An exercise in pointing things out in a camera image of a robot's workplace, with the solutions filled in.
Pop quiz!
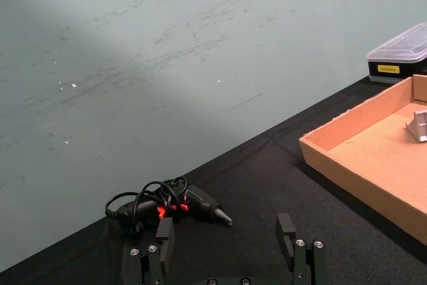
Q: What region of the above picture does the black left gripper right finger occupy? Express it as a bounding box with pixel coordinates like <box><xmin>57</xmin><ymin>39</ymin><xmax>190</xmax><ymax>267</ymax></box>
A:
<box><xmin>275</xmin><ymin>212</ymin><xmax>330</xmax><ymax>285</ymax></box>

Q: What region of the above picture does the small white plastic piece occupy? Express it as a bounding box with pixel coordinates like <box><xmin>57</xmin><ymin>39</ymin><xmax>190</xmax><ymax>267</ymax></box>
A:
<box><xmin>405</xmin><ymin>107</ymin><xmax>427</xmax><ymax>144</ymax></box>

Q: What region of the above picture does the black table cloth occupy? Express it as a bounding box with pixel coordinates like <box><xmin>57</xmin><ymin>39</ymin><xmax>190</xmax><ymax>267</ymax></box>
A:
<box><xmin>0</xmin><ymin>73</ymin><xmax>427</xmax><ymax>285</ymax></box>

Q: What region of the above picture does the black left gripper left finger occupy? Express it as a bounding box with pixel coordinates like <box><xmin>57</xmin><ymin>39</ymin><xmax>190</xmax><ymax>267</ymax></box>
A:
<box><xmin>129</xmin><ymin>216</ymin><xmax>175</xmax><ymax>285</ymax></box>

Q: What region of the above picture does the shallow brown cardboard tray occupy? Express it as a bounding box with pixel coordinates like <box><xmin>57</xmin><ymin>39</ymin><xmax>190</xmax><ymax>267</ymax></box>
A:
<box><xmin>298</xmin><ymin>73</ymin><xmax>427</xmax><ymax>246</ymax></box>

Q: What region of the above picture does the clear plastic case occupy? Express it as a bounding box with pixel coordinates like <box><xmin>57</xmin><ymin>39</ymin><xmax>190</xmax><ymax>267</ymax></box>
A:
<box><xmin>366</xmin><ymin>21</ymin><xmax>427</xmax><ymax>84</ymax></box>

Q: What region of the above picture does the black corded glue gun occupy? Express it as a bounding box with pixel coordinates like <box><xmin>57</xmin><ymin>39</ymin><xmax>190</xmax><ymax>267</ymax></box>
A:
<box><xmin>105</xmin><ymin>176</ymin><xmax>234</xmax><ymax>236</ymax></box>

